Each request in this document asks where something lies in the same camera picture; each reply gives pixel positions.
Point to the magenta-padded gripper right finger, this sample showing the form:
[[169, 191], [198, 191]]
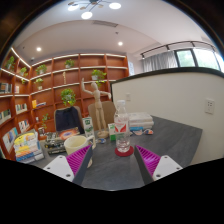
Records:
[[165, 165]]

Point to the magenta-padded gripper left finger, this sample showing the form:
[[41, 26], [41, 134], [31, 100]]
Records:
[[58, 165]]

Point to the clear plastic water bottle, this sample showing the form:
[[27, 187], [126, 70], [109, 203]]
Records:
[[122, 130]]

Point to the cream ribbed cup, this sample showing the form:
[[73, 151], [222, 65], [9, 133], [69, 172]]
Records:
[[75, 145]]

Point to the colourful book stack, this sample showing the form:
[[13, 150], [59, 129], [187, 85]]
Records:
[[28, 146]]

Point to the flat round red coaster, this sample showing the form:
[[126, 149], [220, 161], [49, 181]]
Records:
[[124, 154]]

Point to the dark blue chair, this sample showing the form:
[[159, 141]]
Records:
[[68, 118]]

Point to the green and white carton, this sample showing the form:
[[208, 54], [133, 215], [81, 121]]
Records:
[[88, 126]]

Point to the white box stack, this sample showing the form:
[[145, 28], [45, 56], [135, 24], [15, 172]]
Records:
[[140, 120]]

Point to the small green box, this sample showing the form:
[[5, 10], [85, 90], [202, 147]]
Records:
[[111, 131]]

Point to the wooden artist mannequin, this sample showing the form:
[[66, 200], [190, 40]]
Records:
[[97, 106]]

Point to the wooden shelf unit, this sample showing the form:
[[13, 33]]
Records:
[[53, 86]]

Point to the grey curtain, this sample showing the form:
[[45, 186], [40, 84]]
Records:
[[160, 61]]

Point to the window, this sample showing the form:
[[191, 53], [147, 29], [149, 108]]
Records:
[[200, 59]]

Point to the recessed ceiling spotlight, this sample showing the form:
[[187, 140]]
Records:
[[39, 49], [120, 43]]

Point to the ceiling air vent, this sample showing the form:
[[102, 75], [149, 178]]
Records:
[[105, 23]]

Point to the branched ceiling lamp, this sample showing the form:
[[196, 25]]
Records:
[[87, 14]]

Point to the white wall socket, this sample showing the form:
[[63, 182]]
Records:
[[209, 106]]

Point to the white wall switch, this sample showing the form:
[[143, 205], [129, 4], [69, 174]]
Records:
[[128, 96]]

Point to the black track light rail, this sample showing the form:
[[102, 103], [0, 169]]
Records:
[[173, 44]]

